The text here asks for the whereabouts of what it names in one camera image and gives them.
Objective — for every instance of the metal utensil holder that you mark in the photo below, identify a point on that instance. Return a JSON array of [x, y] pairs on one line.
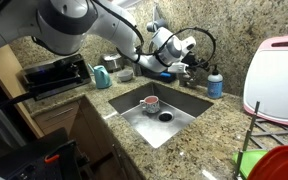
[[137, 70]]

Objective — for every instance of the green plastic lid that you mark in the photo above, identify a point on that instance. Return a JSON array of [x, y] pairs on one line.
[[247, 159]]

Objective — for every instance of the metal dish rack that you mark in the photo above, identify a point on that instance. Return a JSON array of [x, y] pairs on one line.
[[254, 113]]

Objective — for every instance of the floral mug with pink inside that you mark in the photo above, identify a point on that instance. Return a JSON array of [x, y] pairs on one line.
[[151, 105]]

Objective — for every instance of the teal watering can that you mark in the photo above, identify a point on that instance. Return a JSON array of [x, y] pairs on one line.
[[102, 78]]

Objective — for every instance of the wooden base cabinet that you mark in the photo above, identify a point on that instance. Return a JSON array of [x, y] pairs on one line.
[[90, 130]]

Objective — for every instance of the black stand bar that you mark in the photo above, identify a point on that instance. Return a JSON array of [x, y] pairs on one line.
[[7, 102]]

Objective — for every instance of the white cutting board pink rim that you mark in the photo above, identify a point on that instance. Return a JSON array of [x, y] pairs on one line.
[[277, 83]]

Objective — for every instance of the black toaster oven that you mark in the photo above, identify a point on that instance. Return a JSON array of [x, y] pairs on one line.
[[55, 76]]

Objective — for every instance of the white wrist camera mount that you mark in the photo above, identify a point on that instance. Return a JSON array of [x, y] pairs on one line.
[[178, 68]]

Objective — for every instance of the black equipment case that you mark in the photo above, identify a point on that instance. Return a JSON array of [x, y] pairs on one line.
[[27, 160]]

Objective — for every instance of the wooden drawer front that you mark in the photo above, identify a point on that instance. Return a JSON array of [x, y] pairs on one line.
[[57, 115]]

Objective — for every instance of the stainless steel sink basin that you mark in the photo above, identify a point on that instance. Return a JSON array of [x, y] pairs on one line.
[[150, 128]]

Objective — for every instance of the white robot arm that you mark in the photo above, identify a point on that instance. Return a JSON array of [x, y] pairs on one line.
[[67, 23]]

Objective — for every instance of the blue sponge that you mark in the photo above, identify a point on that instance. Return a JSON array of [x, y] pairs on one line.
[[164, 74]]

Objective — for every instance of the small grey bowl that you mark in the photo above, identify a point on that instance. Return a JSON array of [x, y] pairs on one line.
[[125, 76]]

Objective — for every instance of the red plastic lid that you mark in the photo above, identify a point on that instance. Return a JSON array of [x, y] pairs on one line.
[[280, 165]]

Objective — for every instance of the blue soap pump bottle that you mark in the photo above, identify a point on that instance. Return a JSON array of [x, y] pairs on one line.
[[214, 86]]

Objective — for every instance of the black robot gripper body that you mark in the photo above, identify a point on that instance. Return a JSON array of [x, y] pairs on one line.
[[190, 60]]

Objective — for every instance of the silver gooseneck faucet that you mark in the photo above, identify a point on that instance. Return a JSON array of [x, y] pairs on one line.
[[185, 80]]

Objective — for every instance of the silver rice cooker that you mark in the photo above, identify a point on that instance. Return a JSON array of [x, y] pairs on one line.
[[111, 62]]

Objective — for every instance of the dark grey measuring cup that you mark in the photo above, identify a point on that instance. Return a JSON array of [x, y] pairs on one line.
[[161, 24]]

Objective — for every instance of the orange latch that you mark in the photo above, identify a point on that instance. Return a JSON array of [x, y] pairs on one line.
[[51, 158]]

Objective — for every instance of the black sink drain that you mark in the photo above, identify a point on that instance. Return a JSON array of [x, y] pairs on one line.
[[165, 116]]

